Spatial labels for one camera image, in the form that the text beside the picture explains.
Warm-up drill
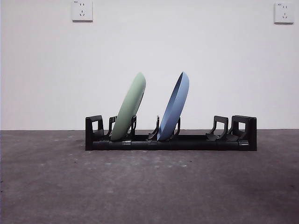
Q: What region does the white wall socket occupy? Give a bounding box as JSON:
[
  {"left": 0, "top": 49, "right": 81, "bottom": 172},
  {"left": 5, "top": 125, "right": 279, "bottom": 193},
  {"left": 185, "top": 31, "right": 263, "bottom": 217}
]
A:
[
  {"left": 274, "top": 2, "right": 295, "bottom": 24},
  {"left": 71, "top": 0, "right": 93, "bottom": 23}
]

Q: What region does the black plastic plate rack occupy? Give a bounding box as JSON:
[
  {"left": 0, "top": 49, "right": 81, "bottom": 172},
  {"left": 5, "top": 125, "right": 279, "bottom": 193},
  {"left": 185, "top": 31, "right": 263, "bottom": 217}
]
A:
[{"left": 85, "top": 114, "right": 258, "bottom": 152}]

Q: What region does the blue round plate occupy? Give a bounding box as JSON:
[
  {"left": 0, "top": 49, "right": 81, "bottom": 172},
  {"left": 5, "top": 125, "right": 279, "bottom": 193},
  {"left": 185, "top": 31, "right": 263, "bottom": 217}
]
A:
[{"left": 157, "top": 71, "right": 190, "bottom": 142}]

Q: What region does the green round plate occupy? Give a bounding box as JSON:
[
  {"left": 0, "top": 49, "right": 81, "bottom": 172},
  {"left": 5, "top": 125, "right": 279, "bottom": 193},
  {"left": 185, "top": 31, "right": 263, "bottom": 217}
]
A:
[{"left": 110, "top": 71, "right": 147, "bottom": 141}]

